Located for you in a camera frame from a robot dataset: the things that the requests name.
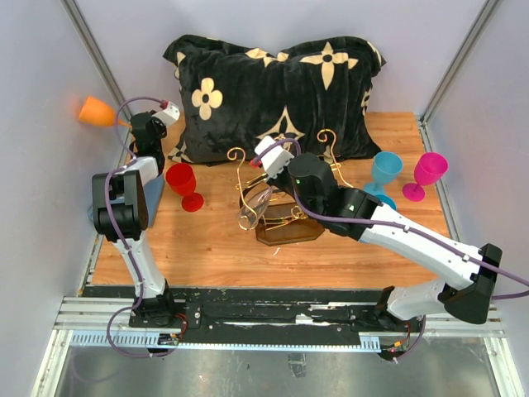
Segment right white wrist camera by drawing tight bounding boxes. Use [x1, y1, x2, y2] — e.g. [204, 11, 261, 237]
[250, 136, 294, 179]

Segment red plastic wine glass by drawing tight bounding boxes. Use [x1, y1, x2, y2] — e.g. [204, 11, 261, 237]
[165, 163, 204, 213]

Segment left aluminium frame post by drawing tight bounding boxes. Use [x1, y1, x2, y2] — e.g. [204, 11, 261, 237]
[60, 0, 126, 105]

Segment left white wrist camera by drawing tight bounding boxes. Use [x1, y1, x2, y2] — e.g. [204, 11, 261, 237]
[154, 101, 180, 127]

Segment blue wine glass front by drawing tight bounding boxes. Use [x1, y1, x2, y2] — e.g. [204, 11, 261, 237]
[375, 194, 397, 210]

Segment clear glass wine glass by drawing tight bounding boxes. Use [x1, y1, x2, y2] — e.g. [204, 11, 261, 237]
[237, 187, 274, 231]

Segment right aluminium frame post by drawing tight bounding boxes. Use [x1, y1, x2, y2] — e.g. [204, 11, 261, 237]
[418, 0, 503, 126]

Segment orange plastic wine glass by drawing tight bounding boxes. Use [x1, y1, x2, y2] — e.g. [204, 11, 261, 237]
[78, 96, 116, 127]

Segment magenta plastic wine glass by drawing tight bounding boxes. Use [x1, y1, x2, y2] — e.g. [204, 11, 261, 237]
[403, 152, 449, 202]

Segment blue wine glass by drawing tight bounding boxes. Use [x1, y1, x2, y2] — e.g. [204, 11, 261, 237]
[375, 194, 397, 210]
[363, 151, 403, 195]

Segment blue cloth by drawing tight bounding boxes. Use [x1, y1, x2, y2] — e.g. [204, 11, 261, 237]
[85, 173, 167, 229]

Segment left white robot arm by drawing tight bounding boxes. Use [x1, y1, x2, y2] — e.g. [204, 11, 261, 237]
[92, 111, 177, 328]

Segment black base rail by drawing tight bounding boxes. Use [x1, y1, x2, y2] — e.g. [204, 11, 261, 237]
[61, 285, 497, 352]

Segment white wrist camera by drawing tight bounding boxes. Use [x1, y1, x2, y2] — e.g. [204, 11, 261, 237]
[250, 136, 294, 179]
[154, 101, 180, 127]

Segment aluminium frame post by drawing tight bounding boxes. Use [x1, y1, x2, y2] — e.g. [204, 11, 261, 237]
[418, 0, 503, 126]
[60, 0, 126, 105]

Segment gold wire glass rack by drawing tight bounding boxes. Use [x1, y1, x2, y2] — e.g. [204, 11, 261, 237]
[226, 128, 344, 248]

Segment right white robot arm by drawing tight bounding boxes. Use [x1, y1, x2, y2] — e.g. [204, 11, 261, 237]
[262, 147, 502, 331]

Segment black floral pillow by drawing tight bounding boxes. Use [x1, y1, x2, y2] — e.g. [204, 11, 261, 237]
[164, 35, 385, 164]

